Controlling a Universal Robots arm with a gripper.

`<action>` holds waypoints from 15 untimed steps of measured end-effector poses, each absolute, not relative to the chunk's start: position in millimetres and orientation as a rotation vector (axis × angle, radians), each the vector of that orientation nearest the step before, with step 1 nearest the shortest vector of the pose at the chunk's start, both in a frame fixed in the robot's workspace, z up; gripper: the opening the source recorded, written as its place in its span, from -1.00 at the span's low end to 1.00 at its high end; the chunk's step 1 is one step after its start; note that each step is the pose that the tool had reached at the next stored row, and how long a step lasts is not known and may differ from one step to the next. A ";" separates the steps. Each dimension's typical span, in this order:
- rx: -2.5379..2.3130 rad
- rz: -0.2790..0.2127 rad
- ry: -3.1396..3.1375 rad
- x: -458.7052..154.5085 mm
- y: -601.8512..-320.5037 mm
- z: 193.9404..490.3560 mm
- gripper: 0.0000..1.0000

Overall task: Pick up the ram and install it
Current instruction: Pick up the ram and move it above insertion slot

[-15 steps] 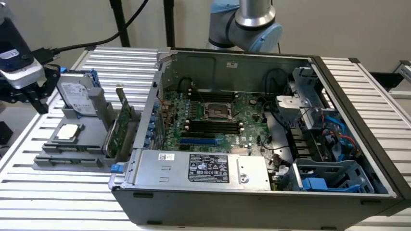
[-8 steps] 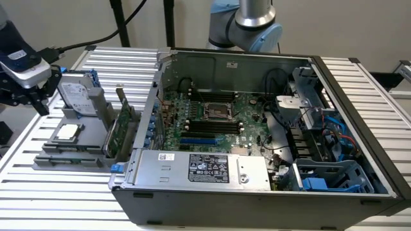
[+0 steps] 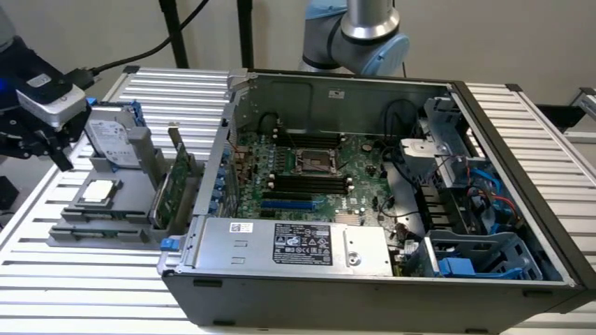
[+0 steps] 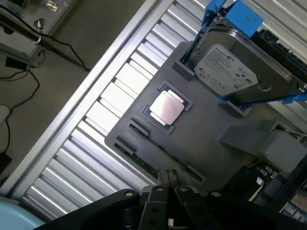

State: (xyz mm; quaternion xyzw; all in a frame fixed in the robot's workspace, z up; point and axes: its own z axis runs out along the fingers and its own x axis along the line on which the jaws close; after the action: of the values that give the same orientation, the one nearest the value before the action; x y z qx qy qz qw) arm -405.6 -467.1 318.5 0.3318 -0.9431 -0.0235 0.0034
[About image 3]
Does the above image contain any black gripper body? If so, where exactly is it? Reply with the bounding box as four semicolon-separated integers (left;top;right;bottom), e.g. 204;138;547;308
0;34;93;161

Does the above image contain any green RAM stick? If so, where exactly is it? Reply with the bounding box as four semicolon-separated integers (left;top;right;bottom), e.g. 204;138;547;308
52;228;140;239

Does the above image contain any black RAM slot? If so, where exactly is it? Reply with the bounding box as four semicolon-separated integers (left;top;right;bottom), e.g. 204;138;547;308
273;142;344;149
273;138;344;144
268;177;353;184
273;131;344;137
273;135;344;141
267;181;353;188
268;172;353;179
267;186;353;194

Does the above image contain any silver hard disk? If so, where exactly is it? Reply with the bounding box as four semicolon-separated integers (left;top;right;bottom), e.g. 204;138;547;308
85;106;144;170

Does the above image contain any silver CPU chip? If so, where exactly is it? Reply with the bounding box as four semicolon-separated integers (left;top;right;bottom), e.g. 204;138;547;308
77;179;123;206

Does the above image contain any black box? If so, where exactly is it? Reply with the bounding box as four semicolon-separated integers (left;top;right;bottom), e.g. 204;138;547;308
0;175;20;211

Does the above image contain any grey parts rack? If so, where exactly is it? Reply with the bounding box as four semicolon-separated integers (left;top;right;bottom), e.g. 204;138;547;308
48;126;207;251

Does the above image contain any blue disk carrier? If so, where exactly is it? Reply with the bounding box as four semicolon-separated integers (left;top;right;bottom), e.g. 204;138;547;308
85;98;147;129

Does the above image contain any green graphics card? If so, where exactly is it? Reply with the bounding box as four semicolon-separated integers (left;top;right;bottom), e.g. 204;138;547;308
147;120;197;232

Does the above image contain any black stand pole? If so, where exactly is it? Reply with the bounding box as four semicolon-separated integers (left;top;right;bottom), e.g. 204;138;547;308
157;0;191;69
236;0;256;70

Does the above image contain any long black expansion slot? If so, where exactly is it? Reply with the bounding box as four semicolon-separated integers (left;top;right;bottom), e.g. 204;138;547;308
261;191;315;201

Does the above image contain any blue expansion slot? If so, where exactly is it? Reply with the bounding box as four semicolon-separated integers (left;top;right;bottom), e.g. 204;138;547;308
259;199;315;213

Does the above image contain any silver power supply unit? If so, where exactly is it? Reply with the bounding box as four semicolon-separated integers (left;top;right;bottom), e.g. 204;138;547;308
192;216;397;278

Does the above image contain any metal CPU socket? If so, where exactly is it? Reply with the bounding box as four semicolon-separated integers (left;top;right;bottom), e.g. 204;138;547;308
288;147;339;174

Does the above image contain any silver chipset heat sink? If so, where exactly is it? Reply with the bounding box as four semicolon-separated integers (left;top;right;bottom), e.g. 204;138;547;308
333;213;365;227

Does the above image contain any green motherboard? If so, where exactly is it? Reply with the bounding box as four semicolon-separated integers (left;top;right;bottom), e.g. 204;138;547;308
227;133;407;228

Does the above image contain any black open PC case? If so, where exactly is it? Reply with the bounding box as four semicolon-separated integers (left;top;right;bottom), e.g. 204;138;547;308
159;67;596;333

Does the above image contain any grey metal drive cage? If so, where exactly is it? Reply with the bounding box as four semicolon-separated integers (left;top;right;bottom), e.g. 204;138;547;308
399;96;491;190

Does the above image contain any blue plastic disk bay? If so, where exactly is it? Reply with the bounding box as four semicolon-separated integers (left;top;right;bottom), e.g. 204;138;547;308
424;229;547;282

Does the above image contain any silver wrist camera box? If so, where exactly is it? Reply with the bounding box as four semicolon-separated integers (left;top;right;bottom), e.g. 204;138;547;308
15;72;91;133

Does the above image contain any black camera cable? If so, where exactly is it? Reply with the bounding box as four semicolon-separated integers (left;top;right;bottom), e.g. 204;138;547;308
64;0;212;92

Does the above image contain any short black looped cable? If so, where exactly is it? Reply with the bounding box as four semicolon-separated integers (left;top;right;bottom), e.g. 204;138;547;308
257;111;281;136

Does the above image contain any thin black wire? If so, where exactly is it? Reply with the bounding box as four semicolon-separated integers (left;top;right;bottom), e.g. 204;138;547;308
377;196;421;220

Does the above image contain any blue flat data cable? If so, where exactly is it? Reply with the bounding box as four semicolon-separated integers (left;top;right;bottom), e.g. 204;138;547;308
468;166;507;211

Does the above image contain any red wire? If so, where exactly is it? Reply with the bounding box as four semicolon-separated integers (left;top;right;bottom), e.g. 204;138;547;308
492;194;519;219

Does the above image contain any aluminium profile rail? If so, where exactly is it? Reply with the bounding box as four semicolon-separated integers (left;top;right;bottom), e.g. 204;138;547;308
561;86;596;144

